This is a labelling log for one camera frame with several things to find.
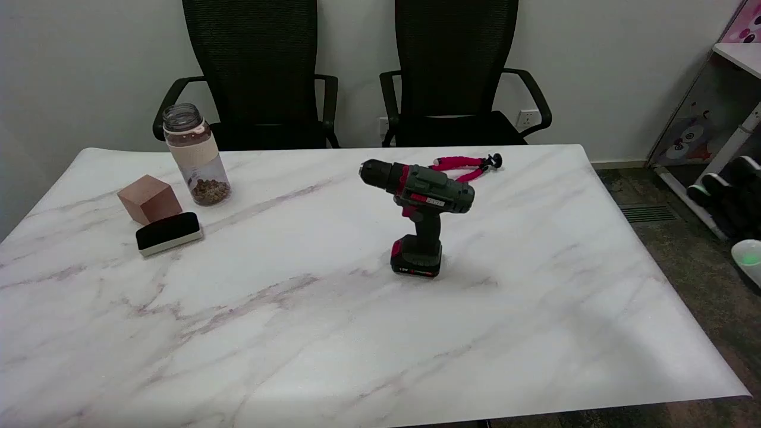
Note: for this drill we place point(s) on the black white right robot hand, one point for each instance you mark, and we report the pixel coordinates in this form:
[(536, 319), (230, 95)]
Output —
[(737, 196)]

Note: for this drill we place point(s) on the green red power screwdriver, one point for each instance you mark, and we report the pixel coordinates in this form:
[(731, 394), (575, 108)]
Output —
[(437, 193)]

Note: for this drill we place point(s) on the white desk with panda panel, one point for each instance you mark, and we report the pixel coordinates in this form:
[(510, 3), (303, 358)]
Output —
[(707, 113)]

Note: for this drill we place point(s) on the dark floor vent grille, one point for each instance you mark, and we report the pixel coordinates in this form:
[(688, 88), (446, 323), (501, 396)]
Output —
[(648, 213)]

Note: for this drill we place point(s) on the pink dotted board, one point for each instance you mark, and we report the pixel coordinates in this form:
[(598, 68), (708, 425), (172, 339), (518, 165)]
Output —
[(746, 24)]

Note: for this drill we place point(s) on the pink flexible mini tripod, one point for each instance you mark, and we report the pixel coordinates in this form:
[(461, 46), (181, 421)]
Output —
[(455, 161)]

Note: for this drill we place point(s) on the black mesh office chair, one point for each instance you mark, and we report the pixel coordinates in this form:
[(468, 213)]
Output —
[(255, 59), (455, 59)]

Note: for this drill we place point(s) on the clear jar with beige band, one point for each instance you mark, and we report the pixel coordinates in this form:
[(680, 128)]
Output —
[(196, 160)]

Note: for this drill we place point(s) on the black whiteboard eraser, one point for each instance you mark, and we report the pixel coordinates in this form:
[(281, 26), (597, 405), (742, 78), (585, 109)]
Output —
[(166, 230)]

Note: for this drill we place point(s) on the brown wooden cube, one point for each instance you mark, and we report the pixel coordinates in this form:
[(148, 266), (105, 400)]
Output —
[(151, 199)]

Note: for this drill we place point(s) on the white wall power outlet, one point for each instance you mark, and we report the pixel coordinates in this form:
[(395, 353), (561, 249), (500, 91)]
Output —
[(383, 125), (527, 117)]

